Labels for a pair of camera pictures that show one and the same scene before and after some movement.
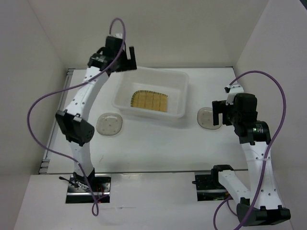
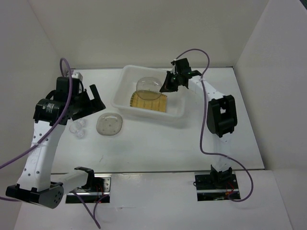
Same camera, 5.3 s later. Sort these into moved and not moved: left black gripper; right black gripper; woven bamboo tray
Moved: left black gripper; right black gripper
Not moved: woven bamboo tray
